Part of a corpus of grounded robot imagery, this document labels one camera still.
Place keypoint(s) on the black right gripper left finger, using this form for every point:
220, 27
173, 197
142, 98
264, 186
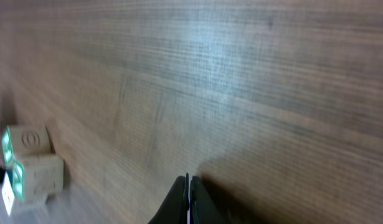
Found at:
175, 206

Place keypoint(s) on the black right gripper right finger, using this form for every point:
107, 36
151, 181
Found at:
202, 208

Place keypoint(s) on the green V letter block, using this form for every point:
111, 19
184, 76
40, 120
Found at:
35, 176

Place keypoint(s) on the yellow picture block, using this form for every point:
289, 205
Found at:
13, 204

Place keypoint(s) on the green J letter block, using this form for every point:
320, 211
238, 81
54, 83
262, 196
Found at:
23, 141

